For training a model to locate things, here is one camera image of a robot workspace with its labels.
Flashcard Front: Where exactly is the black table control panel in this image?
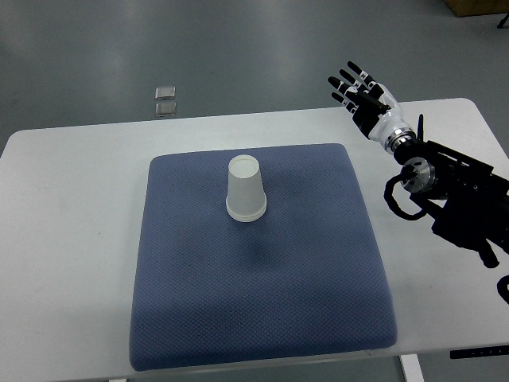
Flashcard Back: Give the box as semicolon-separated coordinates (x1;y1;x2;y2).
449;345;509;360

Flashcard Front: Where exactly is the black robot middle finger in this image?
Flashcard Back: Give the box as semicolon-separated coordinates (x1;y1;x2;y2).
340;69;368;92

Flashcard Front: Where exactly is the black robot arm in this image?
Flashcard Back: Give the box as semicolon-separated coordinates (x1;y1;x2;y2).
328;61;508;268

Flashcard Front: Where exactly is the white table leg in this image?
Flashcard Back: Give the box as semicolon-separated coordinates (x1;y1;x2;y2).
399;354;425;382

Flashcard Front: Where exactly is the white paper cup on cushion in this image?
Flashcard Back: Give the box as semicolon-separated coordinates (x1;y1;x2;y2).
226;199;267;223

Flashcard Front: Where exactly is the upper metal floor socket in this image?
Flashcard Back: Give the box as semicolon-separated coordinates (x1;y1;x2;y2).
154;85;176;100

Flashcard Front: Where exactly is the white paper cup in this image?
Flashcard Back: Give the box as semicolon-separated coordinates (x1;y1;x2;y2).
226;199;267;223
226;154;267;203

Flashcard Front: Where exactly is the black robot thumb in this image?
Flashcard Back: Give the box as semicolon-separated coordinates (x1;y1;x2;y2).
356;92;389;112

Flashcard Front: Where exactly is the brown cardboard box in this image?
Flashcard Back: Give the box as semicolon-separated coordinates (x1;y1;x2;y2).
445;0;508;18

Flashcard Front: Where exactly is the black tripod foot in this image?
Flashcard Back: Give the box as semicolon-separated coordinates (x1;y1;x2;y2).
497;13;509;29

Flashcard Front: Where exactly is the blue fabric cushion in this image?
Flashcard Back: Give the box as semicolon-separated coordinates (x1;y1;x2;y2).
130;143;398;371

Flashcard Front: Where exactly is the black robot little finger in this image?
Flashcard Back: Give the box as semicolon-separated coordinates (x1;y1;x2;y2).
331;92;358;115

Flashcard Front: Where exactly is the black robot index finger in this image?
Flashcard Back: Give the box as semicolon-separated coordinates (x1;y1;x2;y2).
347;60;374;86

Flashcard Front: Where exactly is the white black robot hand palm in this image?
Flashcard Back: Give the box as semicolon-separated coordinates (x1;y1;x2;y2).
352;83;414;154

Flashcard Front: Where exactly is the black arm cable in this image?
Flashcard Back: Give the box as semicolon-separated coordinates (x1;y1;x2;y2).
383;114;430;220

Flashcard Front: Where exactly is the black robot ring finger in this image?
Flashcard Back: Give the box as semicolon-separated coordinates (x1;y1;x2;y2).
328;76;358;98

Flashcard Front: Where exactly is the lower metal floor socket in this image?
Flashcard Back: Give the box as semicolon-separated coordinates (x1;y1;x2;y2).
155;102;177;118

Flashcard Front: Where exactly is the metal floor socket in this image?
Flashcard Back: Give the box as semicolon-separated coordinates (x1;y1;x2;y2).
154;85;176;100
155;102;177;118

